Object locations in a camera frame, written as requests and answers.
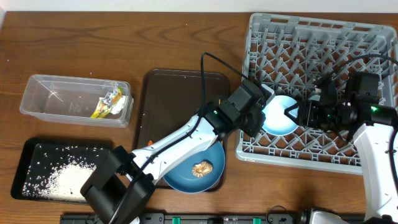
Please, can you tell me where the light blue small bowl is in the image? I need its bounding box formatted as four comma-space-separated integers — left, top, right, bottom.
262, 95, 298, 136

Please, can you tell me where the white tissue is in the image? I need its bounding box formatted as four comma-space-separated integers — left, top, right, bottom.
110, 95, 127, 114

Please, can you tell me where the yellow green snack wrapper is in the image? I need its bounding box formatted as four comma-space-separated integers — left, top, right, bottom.
90, 82, 123, 119

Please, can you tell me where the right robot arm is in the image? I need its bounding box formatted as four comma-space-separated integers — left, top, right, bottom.
284, 72, 397, 223

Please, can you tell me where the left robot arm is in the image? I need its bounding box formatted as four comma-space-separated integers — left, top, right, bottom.
80, 80, 275, 223

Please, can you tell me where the grey plastic dishwasher rack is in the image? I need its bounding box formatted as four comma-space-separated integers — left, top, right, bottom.
236, 13, 397, 175

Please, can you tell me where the clear plastic waste bin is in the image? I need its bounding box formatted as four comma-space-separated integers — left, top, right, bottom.
19, 74, 134, 128

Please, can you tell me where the black waste tray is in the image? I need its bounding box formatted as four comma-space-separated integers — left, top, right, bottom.
11, 138, 111, 204

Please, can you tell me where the brown food scrap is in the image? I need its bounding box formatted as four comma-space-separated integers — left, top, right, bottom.
192, 161, 213, 178

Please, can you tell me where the dark brown serving tray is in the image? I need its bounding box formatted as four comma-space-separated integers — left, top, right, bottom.
132, 69, 230, 192

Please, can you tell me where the large blue plate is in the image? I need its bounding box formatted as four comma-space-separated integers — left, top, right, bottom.
163, 141, 226, 194

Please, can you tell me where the spilled white rice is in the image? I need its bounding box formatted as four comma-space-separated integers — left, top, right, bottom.
22, 143, 109, 203

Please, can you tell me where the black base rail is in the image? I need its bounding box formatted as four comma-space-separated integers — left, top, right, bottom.
59, 212, 366, 224

